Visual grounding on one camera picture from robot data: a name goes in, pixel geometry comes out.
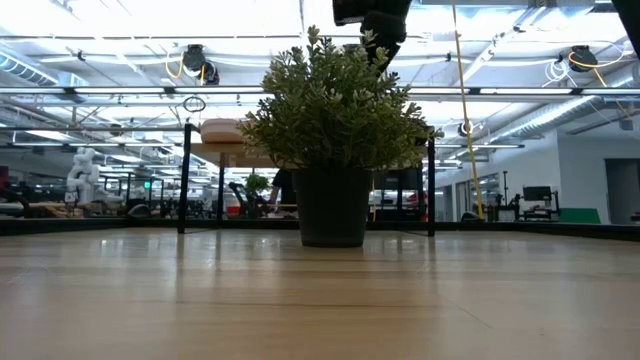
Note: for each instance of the pink rubber slide sandal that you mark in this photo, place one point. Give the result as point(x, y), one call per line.
point(220, 131)

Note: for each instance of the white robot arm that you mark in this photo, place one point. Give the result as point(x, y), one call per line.
point(82, 175)

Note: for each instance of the silver ventilation duct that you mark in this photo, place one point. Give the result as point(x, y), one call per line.
point(25, 70)
point(550, 117)

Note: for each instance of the green board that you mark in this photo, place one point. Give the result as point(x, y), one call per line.
point(580, 215)

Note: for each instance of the black monitor on stand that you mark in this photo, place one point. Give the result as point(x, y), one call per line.
point(537, 193)

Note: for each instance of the black metal table frame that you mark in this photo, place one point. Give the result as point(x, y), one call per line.
point(75, 226)

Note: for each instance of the wooden shelf with black legs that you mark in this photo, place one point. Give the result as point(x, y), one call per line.
point(220, 152)

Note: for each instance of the person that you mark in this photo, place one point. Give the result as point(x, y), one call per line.
point(286, 185)

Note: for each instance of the green plant in black pot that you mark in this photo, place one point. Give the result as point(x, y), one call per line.
point(332, 210)

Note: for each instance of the black chair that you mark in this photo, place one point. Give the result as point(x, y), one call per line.
point(15, 200)

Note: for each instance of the small green background plant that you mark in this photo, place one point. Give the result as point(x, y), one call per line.
point(256, 182)

